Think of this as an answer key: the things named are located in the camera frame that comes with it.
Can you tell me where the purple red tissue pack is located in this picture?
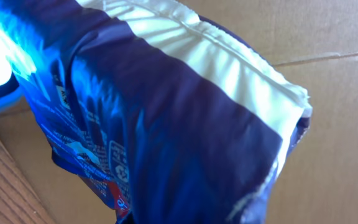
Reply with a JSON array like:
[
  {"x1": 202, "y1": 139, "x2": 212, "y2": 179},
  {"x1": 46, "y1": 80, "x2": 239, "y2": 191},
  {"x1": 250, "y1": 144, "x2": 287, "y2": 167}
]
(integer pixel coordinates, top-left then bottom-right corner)
[{"x1": 0, "y1": 0, "x2": 313, "y2": 223}]

